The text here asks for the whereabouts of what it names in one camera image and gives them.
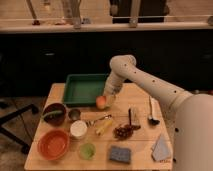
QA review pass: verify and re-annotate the blue sponge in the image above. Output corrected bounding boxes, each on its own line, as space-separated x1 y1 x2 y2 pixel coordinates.
109 146 131 164

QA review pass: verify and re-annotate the white round container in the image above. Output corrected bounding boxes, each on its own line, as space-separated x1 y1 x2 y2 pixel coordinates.
70 120 88 139

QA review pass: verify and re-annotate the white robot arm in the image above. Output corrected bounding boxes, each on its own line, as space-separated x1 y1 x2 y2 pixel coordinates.
104 55 213 171

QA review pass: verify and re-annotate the orange red bowl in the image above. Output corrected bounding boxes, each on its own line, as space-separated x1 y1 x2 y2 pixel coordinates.
37 129 70 160

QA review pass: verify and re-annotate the small metal cup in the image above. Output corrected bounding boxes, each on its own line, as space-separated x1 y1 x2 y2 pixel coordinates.
68 109 81 121

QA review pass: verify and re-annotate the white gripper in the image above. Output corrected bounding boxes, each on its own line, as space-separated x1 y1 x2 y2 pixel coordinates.
103 83 121 108

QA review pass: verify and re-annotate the bunch of dark grapes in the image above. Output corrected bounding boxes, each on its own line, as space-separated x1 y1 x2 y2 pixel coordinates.
113 125 140 140

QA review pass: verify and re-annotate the green cucumber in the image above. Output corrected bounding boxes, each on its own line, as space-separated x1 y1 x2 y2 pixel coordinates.
42 110 63 120

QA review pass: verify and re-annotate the green plastic tray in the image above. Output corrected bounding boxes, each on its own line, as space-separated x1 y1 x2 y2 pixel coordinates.
62 74 108 108

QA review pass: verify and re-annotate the dark brown bowl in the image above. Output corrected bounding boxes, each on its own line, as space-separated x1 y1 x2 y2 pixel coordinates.
41 103 66 126

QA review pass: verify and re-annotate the metal spoon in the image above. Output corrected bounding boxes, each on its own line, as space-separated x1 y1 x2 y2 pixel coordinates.
86 115 112 127

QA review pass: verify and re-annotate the small green cup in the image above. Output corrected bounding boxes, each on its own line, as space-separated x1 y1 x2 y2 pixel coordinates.
79 143 96 160

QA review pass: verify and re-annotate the grey folded cloth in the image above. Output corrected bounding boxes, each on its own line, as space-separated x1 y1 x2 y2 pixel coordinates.
151 134 171 162

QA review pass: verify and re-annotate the red yellow apple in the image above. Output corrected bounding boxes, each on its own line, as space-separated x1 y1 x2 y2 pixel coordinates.
96 96 106 109

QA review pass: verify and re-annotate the yellow banana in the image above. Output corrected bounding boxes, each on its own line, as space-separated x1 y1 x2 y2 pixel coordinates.
95 119 113 136

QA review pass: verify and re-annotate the black office chair base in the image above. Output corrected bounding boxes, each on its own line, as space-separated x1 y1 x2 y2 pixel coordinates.
0 104 39 154

